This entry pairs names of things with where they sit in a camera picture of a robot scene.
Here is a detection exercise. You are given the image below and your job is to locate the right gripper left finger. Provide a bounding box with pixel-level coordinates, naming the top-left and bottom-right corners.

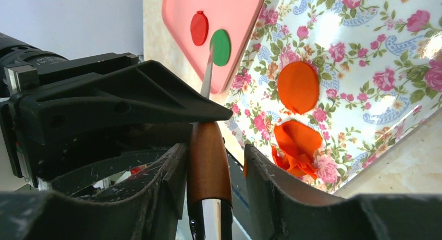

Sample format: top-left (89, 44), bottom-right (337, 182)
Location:
top-left (1, 143), bottom-right (188, 239)

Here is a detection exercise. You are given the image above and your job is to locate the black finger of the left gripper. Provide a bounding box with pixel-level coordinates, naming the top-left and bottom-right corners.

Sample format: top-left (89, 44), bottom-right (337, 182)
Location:
top-left (19, 60), bottom-right (212, 152)

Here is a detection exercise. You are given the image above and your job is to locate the orange dough scrap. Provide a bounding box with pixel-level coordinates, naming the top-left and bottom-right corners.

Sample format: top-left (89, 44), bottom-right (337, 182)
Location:
top-left (272, 121), bottom-right (322, 179)

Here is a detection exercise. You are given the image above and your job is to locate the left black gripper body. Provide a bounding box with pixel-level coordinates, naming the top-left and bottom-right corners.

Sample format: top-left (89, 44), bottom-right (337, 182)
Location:
top-left (1, 52), bottom-right (193, 182)

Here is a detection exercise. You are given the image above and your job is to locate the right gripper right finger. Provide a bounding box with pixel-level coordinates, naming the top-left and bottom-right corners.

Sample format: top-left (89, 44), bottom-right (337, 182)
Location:
top-left (244, 145), bottom-right (441, 239)

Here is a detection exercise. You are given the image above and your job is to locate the pink plastic tray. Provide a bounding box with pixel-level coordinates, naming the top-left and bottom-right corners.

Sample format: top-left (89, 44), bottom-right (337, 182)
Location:
top-left (162, 0), bottom-right (264, 94)

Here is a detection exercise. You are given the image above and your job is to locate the red dough disc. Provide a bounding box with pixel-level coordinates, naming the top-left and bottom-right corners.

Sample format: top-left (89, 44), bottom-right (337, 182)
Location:
top-left (190, 10), bottom-right (208, 46)

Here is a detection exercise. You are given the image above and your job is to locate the floral patterned tray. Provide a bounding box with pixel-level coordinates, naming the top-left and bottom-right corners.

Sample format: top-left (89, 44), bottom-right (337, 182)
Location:
top-left (225, 0), bottom-right (441, 193)

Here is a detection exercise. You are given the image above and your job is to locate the green dough disc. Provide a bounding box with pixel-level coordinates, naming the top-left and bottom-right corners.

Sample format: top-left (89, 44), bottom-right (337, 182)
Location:
top-left (210, 29), bottom-right (231, 66)

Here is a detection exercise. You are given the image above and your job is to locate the metal scraper wooden handle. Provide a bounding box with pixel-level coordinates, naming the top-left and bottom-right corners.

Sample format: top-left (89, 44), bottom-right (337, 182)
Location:
top-left (187, 45), bottom-right (233, 239)

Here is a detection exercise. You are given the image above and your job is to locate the orange-red dough piece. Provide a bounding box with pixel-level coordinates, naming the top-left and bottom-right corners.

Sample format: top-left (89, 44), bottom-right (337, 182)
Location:
top-left (277, 62), bottom-right (320, 114)

